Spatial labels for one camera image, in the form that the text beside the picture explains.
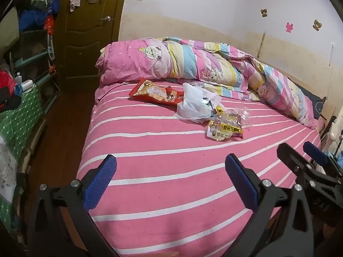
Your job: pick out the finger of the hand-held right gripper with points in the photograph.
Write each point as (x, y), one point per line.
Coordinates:
(292, 158)
(315, 152)

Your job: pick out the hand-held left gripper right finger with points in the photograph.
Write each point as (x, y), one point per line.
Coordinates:
(241, 182)

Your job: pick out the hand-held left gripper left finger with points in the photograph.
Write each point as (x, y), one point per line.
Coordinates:
(100, 184)

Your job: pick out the yellow snack packet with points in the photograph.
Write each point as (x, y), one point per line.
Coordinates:
(225, 131)

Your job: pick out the clear plastic wrapper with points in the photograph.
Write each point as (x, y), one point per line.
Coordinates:
(244, 116)

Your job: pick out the white plastic bag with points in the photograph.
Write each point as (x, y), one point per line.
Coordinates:
(191, 101)

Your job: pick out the red snack bag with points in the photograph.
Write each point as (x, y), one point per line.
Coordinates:
(152, 91)

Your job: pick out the cream padded chair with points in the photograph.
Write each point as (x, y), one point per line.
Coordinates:
(336, 128)

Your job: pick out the dark blue pillow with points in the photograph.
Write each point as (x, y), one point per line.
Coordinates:
(312, 101)

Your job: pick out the pink striped bed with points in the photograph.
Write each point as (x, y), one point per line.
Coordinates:
(160, 152)

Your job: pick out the white patterned cloth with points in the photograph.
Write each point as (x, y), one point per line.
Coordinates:
(7, 166)

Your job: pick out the green patterned tablecloth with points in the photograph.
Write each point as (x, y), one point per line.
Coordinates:
(21, 120)

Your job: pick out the small white box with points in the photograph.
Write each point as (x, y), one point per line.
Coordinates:
(27, 85)

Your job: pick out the black cloth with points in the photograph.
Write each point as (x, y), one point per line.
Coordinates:
(9, 100)

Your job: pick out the pink cartoon print quilt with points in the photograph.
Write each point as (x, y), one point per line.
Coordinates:
(123, 61)

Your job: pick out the small white bottle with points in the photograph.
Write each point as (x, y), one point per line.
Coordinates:
(18, 79)

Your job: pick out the brown wooden door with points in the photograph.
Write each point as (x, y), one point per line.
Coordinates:
(88, 45)

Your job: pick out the glass door cabinet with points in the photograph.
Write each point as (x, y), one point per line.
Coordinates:
(32, 50)

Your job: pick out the pile of clothes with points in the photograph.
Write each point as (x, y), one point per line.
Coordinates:
(40, 8)

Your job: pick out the brown bear wall sticker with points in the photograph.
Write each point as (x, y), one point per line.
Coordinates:
(317, 25)
(264, 13)

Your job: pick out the pink bear wall sticker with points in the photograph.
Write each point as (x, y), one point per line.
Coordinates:
(289, 27)

